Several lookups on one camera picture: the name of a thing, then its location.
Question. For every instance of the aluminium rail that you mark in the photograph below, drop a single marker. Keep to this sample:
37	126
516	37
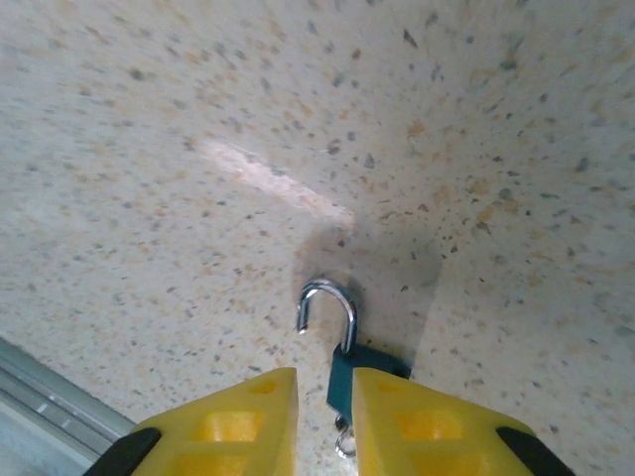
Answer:
54	401

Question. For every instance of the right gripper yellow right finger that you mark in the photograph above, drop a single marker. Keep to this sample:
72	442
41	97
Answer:
426	431

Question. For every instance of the teal padlock with chrome shackle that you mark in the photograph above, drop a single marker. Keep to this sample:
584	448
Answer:
342	372

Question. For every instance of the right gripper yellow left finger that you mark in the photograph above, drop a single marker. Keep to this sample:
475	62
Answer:
233	431

